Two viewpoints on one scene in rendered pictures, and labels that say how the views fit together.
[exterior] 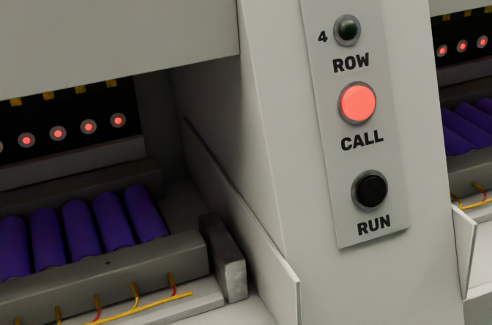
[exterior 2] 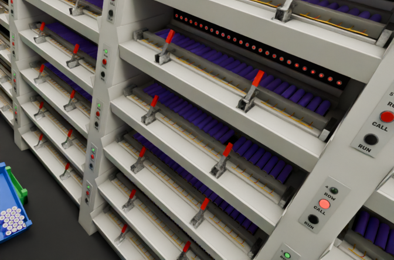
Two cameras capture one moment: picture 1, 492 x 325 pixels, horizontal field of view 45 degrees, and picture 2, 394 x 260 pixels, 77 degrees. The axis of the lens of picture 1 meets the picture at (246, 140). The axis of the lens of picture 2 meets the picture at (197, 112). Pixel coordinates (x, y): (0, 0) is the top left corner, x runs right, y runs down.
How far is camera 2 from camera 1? 0.33 m
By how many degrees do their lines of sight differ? 46
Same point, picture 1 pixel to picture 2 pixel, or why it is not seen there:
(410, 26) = (352, 204)
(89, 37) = (282, 148)
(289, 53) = (317, 182)
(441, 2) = (372, 207)
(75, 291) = (256, 174)
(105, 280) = (262, 178)
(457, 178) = (360, 245)
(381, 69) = (336, 204)
